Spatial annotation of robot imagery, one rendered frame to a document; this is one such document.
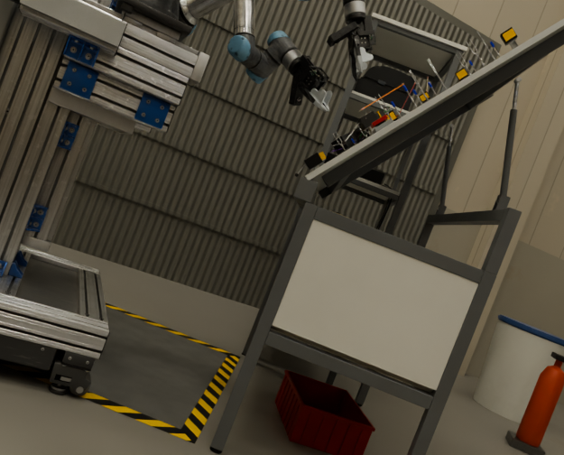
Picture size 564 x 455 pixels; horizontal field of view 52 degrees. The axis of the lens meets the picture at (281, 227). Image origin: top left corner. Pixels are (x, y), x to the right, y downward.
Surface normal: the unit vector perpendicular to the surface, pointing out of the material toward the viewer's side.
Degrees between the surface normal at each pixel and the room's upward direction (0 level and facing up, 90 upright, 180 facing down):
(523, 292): 90
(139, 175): 90
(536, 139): 90
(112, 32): 90
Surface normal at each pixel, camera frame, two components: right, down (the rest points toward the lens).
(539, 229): 0.33, 0.15
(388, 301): -0.05, 0.00
